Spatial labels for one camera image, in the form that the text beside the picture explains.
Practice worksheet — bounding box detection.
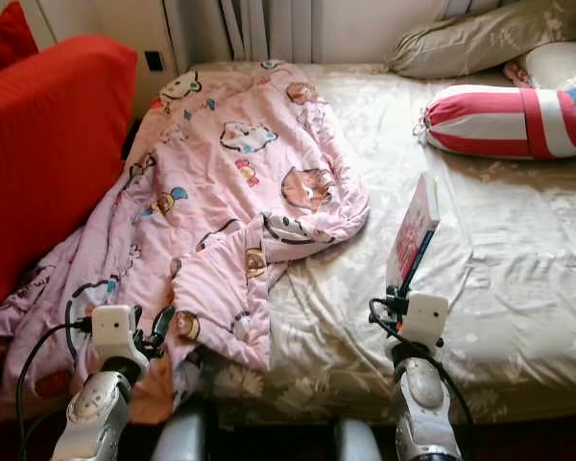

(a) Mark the small pink fabric item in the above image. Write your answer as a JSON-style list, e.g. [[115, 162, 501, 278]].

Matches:
[[504, 60, 537, 89]]

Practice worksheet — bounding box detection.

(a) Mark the silver robot right leg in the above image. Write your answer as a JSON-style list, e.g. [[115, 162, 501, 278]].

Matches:
[[331, 418, 385, 461]]

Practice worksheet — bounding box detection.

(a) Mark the pink cartoon print blanket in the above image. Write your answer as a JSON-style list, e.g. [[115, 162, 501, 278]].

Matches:
[[0, 61, 371, 424]]

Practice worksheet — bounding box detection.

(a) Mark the grey pleated curtain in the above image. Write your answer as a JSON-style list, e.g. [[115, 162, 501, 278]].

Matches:
[[434, 0, 510, 22], [163, 0, 320, 66]]

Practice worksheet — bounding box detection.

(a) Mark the silver robot left leg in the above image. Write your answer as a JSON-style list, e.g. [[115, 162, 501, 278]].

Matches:
[[152, 408, 210, 461]]

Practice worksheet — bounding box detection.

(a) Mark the silver robot leg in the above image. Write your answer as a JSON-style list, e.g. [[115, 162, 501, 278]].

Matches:
[[331, 418, 385, 461], [152, 408, 210, 461]]

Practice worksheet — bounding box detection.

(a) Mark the colourful comic book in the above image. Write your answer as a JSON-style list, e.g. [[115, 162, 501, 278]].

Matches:
[[384, 173, 443, 294]]

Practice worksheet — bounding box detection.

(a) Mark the red white blue bolster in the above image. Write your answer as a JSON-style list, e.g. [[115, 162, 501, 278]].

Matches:
[[420, 82, 576, 161]]

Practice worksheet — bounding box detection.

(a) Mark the beige floral pillow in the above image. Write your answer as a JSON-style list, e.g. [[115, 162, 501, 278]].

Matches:
[[387, 0, 576, 80]]

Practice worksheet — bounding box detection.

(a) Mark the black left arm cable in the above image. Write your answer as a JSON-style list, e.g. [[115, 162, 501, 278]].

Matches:
[[16, 320, 94, 461]]

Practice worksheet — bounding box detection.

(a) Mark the plain white pillow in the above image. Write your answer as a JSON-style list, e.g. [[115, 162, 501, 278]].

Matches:
[[523, 40, 576, 92]]

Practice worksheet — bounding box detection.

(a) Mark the red folded futon mattress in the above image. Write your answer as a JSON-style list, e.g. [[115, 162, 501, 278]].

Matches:
[[0, 0, 138, 328]]

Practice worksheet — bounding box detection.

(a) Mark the bed with beige floral sheet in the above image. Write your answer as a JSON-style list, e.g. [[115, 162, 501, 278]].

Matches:
[[158, 61, 576, 428]]

